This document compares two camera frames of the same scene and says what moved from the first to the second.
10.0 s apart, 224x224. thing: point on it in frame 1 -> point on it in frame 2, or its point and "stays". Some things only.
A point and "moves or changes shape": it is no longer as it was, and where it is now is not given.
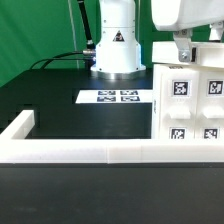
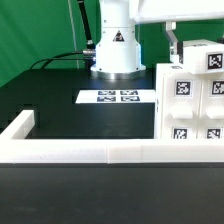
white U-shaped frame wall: (15, 148) stays
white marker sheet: (114, 96) stays
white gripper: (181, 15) -> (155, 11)
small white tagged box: (203, 53) moves or changes shape
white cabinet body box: (187, 103) stays
